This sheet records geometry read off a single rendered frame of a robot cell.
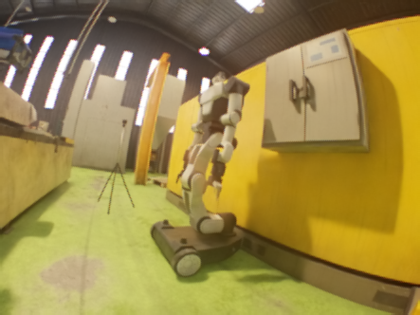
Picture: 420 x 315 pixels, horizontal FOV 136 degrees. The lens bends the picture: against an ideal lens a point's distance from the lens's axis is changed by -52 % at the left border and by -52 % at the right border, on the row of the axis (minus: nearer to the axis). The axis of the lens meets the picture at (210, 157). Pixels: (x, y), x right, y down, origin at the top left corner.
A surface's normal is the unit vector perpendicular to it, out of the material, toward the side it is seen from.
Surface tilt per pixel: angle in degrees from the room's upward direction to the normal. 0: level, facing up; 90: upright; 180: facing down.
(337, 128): 90
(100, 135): 90
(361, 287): 90
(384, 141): 90
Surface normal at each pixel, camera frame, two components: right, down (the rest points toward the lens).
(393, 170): -0.83, -0.15
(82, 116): 0.53, 0.02
